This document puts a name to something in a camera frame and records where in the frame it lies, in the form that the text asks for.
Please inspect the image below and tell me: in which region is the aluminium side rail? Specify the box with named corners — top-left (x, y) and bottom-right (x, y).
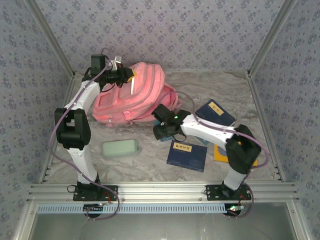
top-left (37, 74), bottom-right (76, 185)
top-left (246, 73), bottom-right (286, 183)

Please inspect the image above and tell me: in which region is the navy book with yellow label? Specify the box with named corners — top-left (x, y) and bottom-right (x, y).
top-left (166, 139), bottom-right (208, 173)
top-left (194, 99), bottom-right (237, 127)

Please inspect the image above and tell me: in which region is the aluminium mounting rail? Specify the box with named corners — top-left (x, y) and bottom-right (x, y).
top-left (26, 181), bottom-right (300, 203)

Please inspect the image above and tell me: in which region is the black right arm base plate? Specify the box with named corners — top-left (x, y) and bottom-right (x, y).
top-left (205, 184), bottom-right (252, 202)

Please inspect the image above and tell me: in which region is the light blue slotted cable duct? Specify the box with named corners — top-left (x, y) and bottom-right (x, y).
top-left (36, 202), bottom-right (230, 215)

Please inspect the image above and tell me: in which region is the small black circuit board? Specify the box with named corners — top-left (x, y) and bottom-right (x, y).
top-left (83, 203), bottom-right (105, 219)
top-left (224, 203), bottom-right (245, 219)

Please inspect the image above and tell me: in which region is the aluminium frame post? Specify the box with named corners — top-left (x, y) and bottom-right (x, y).
top-left (24, 0), bottom-right (76, 79)
top-left (246, 0), bottom-right (299, 79)

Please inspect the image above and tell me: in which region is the yellow picture book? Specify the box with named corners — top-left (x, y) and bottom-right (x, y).
top-left (213, 143), bottom-right (258, 168)

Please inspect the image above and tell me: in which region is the mint green pencil case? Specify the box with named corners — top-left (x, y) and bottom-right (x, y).
top-left (101, 139), bottom-right (140, 158)

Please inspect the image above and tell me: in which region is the small teal notebook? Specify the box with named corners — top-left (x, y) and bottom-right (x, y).
top-left (152, 119), bottom-right (174, 144)

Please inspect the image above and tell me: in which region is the grey metal sheet panel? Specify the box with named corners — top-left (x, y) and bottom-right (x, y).
top-left (12, 201), bottom-right (311, 240)

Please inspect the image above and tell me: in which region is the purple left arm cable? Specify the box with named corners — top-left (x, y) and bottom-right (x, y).
top-left (48, 47), bottom-right (121, 221)

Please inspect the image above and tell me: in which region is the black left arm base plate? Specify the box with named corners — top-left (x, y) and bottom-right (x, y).
top-left (72, 184), bottom-right (119, 202)

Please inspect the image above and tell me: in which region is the pink student backpack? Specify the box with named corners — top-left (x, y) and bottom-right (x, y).
top-left (91, 61), bottom-right (183, 128)

